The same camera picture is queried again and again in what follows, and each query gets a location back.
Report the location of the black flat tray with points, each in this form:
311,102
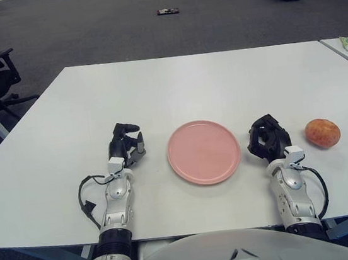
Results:
167,11

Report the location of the blue table frame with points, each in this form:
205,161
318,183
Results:
49,253

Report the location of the red yellow apple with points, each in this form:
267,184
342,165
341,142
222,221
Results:
323,133

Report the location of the pink round plate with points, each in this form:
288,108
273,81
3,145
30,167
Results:
203,152

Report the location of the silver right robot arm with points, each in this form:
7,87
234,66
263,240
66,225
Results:
289,185

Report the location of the grey robot torso shell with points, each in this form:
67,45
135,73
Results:
209,259

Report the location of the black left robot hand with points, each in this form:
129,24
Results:
117,148

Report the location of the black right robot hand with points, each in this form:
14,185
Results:
272,141

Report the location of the green white tube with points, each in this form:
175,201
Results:
345,43

